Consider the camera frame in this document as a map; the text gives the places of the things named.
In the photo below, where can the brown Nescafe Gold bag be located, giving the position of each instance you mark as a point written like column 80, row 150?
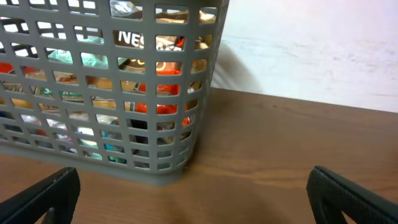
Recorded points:
column 173, row 43

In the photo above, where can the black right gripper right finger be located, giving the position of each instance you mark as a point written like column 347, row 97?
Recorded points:
column 332, row 197

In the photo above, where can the grey plastic mesh basket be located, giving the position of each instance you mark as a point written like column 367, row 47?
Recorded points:
column 156, row 146

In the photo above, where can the red spaghetti packet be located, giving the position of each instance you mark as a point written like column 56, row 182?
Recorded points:
column 96, row 82

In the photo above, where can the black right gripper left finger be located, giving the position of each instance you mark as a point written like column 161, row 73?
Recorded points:
column 54, row 199

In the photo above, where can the mint green pouch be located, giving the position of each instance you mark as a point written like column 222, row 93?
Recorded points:
column 87, row 59

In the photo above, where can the tissue pack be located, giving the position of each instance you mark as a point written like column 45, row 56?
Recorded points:
column 53, row 123

